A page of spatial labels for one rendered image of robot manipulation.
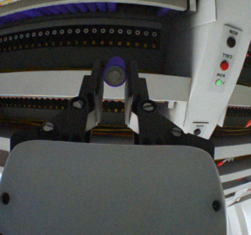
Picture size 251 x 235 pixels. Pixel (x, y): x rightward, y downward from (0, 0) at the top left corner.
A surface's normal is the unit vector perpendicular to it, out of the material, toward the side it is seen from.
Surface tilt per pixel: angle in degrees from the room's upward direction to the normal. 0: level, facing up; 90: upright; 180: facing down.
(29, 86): 110
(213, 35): 90
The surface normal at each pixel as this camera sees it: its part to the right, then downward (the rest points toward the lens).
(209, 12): -1.00, -0.04
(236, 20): 0.02, 0.62
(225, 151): 0.04, 0.30
